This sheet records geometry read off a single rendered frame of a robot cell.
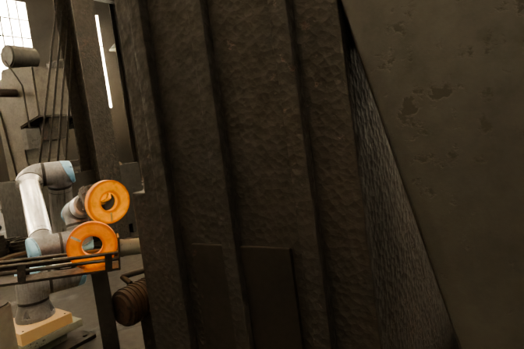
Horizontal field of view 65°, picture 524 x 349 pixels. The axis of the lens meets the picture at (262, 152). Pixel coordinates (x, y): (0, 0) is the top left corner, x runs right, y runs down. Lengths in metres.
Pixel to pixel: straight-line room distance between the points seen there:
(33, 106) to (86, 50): 2.43
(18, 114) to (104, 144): 2.86
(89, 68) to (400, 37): 4.17
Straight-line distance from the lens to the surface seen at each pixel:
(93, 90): 4.70
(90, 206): 1.53
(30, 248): 1.79
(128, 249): 1.47
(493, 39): 0.77
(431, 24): 0.78
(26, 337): 2.48
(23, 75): 7.18
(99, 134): 4.66
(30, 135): 6.84
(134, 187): 5.17
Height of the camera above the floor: 1.00
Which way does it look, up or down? 3 degrees down
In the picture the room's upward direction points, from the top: 8 degrees counter-clockwise
